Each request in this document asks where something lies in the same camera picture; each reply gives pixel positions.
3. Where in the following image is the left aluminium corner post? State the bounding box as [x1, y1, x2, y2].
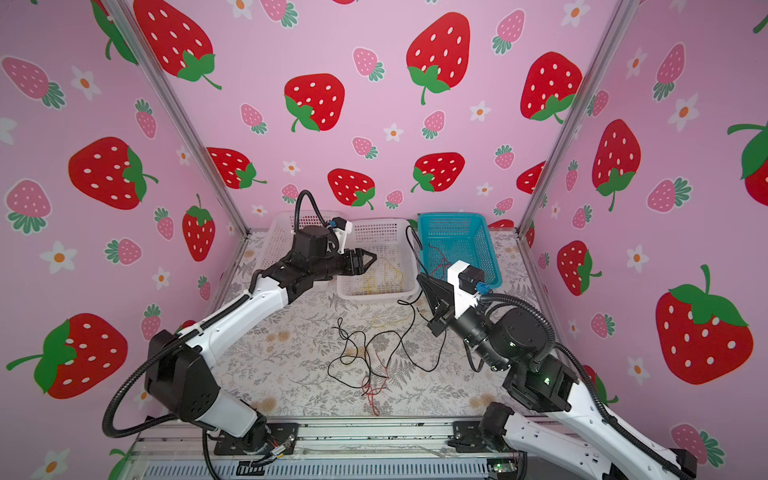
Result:
[106, 0, 251, 236]

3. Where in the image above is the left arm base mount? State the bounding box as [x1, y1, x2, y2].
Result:
[214, 422, 300, 457]

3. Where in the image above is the red cable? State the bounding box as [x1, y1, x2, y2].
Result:
[427, 242, 451, 280]

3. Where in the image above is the yellow cable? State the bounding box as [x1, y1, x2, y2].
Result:
[356, 260, 409, 296]

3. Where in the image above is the right aluminium corner post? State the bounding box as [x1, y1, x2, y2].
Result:
[517, 0, 643, 236]

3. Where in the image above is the middle white plastic basket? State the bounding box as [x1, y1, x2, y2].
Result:
[337, 219, 420, 303]

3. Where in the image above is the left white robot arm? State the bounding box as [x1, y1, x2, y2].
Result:
[102, 217, 377, 453]

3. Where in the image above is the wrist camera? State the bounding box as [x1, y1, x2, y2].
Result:
[328, 217, 353, 254]
[447, 261, 485, 319]

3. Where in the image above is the teal plastic basket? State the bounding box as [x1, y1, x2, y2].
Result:
[418, 212, 502, 289]

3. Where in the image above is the cable bundle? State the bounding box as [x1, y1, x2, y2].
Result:
[326, 224, 451, 416]

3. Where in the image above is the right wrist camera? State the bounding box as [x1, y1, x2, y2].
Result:
[447, 261, 485, 319]

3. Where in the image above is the aluminium corner post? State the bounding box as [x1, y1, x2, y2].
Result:
[517, 0, 643, 236]
[106, 0, 251, 236]

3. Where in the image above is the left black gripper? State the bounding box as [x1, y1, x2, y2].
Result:
[310, 248, 376, 284]

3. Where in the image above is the left white plastic basket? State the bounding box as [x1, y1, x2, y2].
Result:
[255, 210, 341, 270]

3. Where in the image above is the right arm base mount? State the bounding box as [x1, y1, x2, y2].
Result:
[447, 420, 524, 455]

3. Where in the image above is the white plastic basket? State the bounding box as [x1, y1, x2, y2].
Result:
[255, 210, 341, 270]
[337, 219, 420, 303]

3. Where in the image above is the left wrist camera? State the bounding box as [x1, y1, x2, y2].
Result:
[328, 217, 353, 254]

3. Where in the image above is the aluminium front rail frame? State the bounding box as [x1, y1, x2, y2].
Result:
[116, 415, 631, 480]

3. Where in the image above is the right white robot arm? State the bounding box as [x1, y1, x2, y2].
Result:
[417, 263, 697, 479]

